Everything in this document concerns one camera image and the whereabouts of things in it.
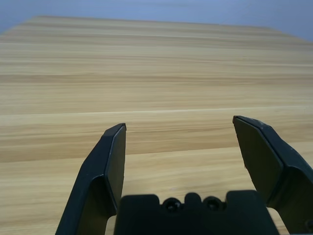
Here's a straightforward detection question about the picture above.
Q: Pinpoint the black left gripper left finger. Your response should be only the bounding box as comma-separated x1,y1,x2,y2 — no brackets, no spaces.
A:
55,123,127,235

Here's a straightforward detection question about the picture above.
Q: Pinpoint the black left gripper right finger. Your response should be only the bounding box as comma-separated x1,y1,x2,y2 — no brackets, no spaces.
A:
232,115,313,235

